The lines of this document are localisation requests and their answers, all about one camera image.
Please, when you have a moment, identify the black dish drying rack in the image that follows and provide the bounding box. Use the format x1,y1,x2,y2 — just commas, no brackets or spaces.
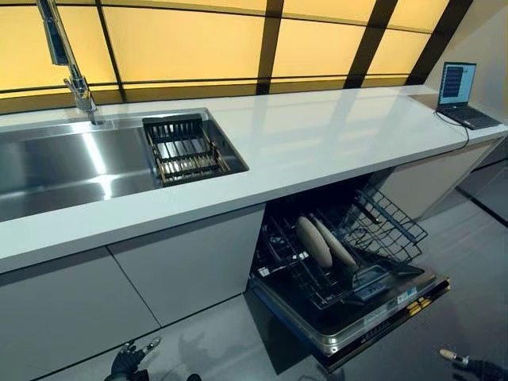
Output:
141,114,232,188

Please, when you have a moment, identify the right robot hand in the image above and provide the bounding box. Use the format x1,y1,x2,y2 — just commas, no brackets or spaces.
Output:
438,348,508,374

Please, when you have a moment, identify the open dishwasher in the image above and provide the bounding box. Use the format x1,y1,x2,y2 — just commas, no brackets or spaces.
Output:
246,170,452,374

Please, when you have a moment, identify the wire dishwasher rack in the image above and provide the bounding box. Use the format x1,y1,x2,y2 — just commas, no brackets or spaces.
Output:
257,184,429,311

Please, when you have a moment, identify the stainless steel sink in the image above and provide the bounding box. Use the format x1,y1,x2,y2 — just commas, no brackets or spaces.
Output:
0,106,250,223

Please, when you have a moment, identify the chrome kitchen faucet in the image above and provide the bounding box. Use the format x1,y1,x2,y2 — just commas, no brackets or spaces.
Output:
35,0,107,127

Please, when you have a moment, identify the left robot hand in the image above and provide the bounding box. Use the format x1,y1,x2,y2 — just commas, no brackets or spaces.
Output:
110,336,163,378

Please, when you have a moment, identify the white cabinet door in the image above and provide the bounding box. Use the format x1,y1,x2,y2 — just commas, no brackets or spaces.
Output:
106,204,267,329
0,245,162,381
376,137,507,221

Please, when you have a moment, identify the white ceramic plate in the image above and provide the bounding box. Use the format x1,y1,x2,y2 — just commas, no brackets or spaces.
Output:
313,217,359,271
295,216,333,270

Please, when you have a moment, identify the open laptop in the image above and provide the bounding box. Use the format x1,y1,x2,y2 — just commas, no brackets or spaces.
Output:
435,61,502,131

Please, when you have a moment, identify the grey cutlery basket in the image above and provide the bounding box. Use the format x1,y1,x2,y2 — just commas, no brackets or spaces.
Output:
351,264,389,302

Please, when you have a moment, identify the black laptop cable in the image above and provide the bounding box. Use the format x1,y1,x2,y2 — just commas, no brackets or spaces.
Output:
433,110,471,151

